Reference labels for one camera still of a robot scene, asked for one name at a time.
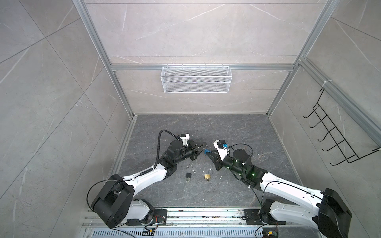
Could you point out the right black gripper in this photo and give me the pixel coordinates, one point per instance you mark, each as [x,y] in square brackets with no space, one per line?
[217,161]

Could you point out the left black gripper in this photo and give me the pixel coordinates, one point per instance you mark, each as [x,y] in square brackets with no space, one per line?
[196,149]

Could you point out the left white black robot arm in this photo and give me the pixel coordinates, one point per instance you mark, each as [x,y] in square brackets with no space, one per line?
[116,200]

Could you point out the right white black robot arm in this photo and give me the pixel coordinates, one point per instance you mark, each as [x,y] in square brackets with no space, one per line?
[322,210]

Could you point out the black padlock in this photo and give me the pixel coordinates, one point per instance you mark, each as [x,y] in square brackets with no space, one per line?
[188,177]

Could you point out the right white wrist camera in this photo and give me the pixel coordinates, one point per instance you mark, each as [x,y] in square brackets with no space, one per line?
[221,147]

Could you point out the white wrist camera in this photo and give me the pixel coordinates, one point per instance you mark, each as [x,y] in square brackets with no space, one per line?
[185,138]
[221,147]

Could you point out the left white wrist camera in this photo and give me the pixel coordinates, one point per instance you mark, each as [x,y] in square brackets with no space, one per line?
[185,138]

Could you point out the aluminium mounting rail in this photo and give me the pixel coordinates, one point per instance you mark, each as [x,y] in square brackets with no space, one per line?
[232,216]

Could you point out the white wire mesh basket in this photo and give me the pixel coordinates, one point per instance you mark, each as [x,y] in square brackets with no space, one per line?
[196,79]

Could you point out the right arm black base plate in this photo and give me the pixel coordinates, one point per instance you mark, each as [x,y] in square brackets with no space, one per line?
[259,217]

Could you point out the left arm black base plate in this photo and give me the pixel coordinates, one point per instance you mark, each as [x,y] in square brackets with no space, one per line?
[158,215]

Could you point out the white slotted cable duct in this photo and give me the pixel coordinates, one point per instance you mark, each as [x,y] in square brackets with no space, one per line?
[192,232]

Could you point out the black wire hook rack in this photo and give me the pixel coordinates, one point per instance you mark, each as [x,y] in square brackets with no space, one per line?
[332,131]

